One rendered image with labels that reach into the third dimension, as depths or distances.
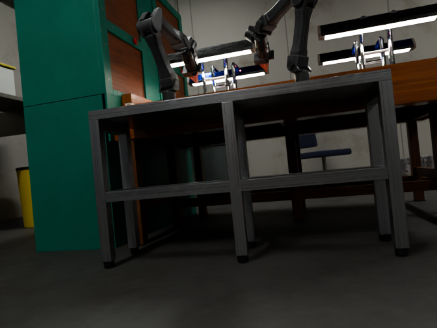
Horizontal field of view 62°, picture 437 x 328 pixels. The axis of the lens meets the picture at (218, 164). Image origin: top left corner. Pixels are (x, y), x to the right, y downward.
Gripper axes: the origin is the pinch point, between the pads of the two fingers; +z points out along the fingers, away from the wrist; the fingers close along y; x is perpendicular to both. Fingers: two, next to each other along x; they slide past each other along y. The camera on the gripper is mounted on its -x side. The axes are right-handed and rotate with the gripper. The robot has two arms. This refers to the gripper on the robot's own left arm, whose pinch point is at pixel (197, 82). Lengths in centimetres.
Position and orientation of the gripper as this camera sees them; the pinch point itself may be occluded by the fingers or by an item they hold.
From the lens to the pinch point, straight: 203.3
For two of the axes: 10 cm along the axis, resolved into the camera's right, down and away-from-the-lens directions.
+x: -1.0, 7.7, -6.3
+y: -9.6, 0.9, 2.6
